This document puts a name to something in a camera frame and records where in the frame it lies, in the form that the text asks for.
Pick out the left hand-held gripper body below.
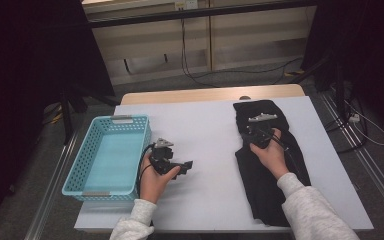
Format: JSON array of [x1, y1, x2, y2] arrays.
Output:
[[149, 137, 181, 176]]

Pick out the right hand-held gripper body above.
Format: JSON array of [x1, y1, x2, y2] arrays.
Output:
[[243, 112, 279, 150]]

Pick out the light blue plastic basket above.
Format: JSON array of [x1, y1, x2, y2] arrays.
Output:
[[61, 114, 153, 203]]

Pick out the black shorts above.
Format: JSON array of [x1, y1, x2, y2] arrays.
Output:
[[232, 99, 312, 229]]

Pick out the person's right hand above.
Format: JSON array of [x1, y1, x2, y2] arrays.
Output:
[[249, 129, 291, 181]]

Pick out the person's left hand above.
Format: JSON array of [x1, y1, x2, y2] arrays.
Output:
[[139, 152, 182, 205]]

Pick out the beige cabinet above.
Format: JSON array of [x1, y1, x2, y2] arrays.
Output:
[[81, 0, 318, 87]]

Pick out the black metal stand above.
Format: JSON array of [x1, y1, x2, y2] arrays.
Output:
[[288, 53, 348, 118]]

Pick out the black tripod stand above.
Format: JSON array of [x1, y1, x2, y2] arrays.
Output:
[[58, 83, 119, 146]]

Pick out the black metal bar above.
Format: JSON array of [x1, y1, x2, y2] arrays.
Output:
[[88, 0, 318, 29]]

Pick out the narrow black curtain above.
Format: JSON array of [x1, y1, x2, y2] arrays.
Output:
[[301, 0, 384, 141]]

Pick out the wide black curtain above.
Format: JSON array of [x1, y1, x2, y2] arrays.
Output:
[[0, 0, 116, 231]]

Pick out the right hand-held gripper black cable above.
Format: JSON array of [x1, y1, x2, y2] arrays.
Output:
[[264, 128, 303, 174]]

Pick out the hand-held gripper black cable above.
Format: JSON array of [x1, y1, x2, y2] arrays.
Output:
[[264, 128, 303, 174], [135, 143, 156, 228]]

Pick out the left hand-held gripper black cable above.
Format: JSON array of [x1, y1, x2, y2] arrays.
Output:
[[135, 143, 156, 228]]

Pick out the long thin black cable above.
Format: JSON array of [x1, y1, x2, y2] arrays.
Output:
[[191, 56, 304, 85]]

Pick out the bundle of black cables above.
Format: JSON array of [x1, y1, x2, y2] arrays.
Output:
[[324, 99, 369, 155]]

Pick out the aluminium rail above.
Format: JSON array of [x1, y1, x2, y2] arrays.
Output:
[[319, 91, 384, 228], [23, 131, 81, 240]]

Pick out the black hanging cable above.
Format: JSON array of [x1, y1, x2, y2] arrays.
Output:
[[179, 18, 221, 89]]

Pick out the yellow cable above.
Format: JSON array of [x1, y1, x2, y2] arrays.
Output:
[[43, 104, 64, 127]]

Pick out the white cable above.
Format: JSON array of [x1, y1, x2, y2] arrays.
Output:
[[344, 99, 384, 147]]

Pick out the white wall socket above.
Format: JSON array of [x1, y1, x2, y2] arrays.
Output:
[[174, 0, 199, 11]]

